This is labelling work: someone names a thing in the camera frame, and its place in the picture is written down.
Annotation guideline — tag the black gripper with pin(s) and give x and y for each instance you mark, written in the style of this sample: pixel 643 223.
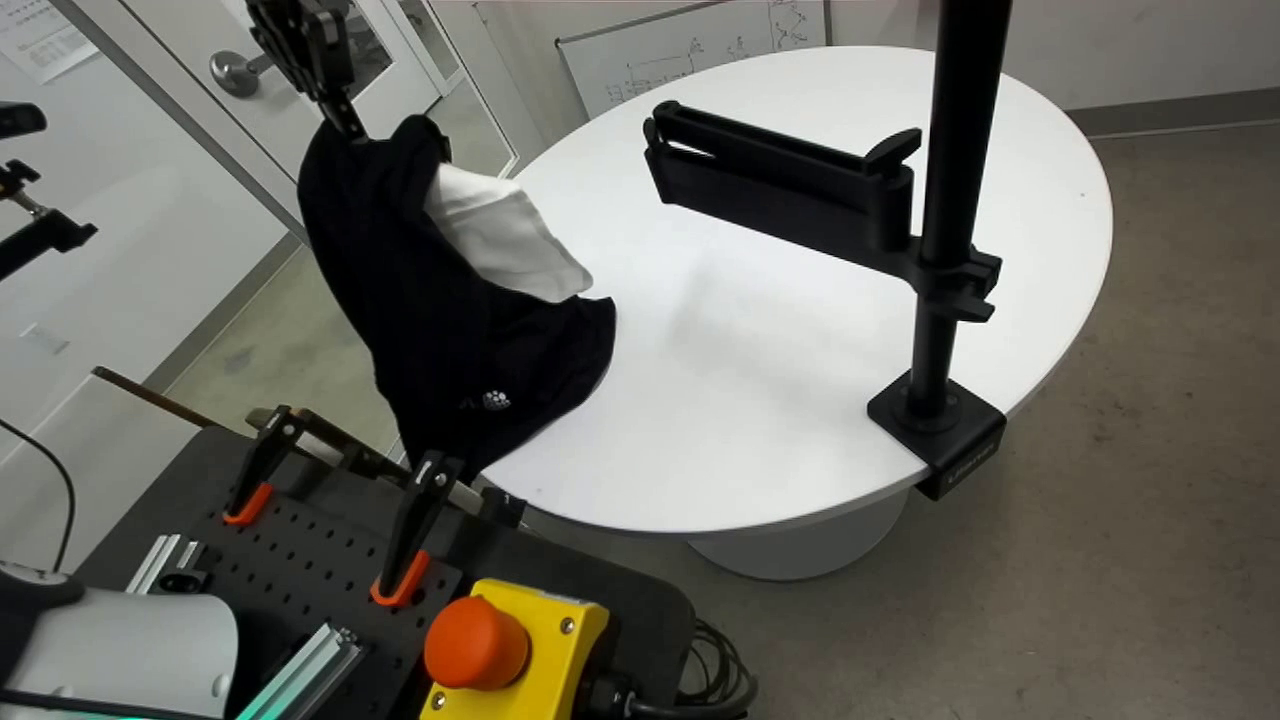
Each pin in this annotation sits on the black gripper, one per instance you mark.
pixel 305 43

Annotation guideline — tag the white towel with blue stripes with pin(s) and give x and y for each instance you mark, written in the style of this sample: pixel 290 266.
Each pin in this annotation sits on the white towel with blue stripes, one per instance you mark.
pixel 502 235

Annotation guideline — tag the black t-shirt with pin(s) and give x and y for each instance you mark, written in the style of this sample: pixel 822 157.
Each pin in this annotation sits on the black t-shirt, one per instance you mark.
pixel 425 344

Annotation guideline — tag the black clamp-on stand with arm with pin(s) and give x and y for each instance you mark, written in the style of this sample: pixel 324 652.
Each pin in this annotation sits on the black clamp-on stand with arm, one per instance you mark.
pixel 954 161

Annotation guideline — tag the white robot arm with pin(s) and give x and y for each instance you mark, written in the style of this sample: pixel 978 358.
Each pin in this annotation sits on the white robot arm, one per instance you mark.
pixel 134 650

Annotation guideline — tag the dark poster on door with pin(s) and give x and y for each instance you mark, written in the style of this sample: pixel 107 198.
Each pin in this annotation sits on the dark poster on door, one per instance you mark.
pixel 373 55

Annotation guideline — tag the white door with window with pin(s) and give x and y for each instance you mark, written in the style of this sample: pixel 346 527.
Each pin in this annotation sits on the white door with window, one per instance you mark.
pixel 255 124

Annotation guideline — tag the white paper sheet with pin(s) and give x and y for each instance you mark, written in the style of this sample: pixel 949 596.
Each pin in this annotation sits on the white paper sheet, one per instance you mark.
pixel 42 32

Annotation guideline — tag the small black device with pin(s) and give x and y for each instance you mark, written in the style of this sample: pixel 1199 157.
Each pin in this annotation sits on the small black device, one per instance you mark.
pixel 16 122

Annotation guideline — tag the brown wooden stick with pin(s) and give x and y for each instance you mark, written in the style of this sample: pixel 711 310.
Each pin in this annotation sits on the brown wooden stick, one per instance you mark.
pixel 146 390

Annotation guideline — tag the black perforated mounting board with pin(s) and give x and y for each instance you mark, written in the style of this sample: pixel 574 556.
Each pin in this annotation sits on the black perforated mounting board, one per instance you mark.
pixel 320 563

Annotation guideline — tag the short aluminium extrusion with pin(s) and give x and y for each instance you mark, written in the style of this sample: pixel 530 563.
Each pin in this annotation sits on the short aluminium extrusion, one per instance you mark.
pixel 163 563

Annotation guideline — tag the long aluminium extrusion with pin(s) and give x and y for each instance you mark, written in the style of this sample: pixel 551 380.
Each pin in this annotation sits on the long aluminium extrusion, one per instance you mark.
pixel 305 670

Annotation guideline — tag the orange emergency stop button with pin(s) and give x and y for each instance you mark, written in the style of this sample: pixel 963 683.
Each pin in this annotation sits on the orange emergency stop button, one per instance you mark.
pixel 534 656

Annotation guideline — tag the grey door frame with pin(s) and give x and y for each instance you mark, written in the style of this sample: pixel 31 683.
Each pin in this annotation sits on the grey door frame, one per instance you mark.
pixel 202 124

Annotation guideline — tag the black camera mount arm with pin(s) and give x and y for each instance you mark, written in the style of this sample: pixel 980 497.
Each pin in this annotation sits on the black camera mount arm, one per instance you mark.
pixel 53 236

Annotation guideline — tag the white table pedestal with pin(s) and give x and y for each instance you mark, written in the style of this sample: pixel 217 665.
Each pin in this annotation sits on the white table pedestal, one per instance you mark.
pixel 800 551

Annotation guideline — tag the grey wall baseboard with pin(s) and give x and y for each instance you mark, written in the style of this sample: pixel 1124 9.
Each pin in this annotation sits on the grey wall baseboard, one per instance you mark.
pixel 1174 109

